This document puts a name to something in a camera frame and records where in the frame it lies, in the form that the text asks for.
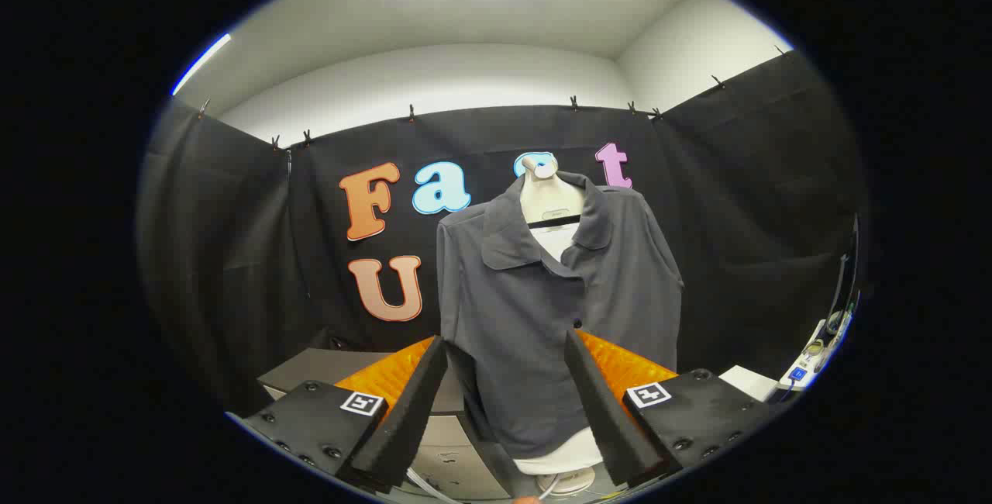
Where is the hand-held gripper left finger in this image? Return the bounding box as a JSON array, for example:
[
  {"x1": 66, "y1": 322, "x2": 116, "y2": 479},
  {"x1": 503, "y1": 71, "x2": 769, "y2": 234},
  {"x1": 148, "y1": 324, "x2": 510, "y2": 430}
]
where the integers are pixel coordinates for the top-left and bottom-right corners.
[{"x1": 243, "y1": 336, "x2": 449, "y2": 495}]

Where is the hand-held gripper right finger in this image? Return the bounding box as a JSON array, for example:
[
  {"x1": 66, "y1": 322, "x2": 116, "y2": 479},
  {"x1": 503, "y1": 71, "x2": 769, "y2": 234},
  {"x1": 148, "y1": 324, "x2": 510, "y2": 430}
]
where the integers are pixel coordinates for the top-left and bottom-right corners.
[{"x1": 564, "y1": 330, "x2": 776, "y2": 488}]

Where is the grey button shirt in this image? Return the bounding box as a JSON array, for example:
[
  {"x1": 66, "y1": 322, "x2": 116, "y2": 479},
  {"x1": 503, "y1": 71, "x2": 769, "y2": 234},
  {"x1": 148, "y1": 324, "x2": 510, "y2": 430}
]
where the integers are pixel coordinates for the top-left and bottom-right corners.
[{"x1": 436, "y1": 172, "x2": 684, "y2": 458}]

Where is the grey drawer cabinet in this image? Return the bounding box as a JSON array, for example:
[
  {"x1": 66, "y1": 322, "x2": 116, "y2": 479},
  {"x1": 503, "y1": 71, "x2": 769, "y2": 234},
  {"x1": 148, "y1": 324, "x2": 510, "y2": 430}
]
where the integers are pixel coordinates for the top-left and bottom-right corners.
[{"x1": 258, "y1": 347, "x2": 514, "y2": 502}]

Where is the white side table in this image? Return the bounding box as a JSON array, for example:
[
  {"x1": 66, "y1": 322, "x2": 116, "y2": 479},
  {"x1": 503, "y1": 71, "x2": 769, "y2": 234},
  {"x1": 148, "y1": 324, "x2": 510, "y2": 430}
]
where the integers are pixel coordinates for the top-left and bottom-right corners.
[{"x1": 719, "y1": 365, "x2": 778, "y2": 402}]

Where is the white power strip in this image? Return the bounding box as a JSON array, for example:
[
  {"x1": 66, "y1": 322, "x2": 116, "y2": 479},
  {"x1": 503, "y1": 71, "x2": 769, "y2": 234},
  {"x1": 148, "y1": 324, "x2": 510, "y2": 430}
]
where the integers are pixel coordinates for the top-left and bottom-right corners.
[{"x1": 777, "y1": 310, "x2": 853, "y2": 393}]

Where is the white mannequin torso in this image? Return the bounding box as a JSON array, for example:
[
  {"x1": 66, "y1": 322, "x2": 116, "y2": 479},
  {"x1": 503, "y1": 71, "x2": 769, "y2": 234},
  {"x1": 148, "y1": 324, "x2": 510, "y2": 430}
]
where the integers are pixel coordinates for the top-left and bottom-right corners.
[{"x1": 511, "y1": 154, "x2": 607, "y2": 497}]

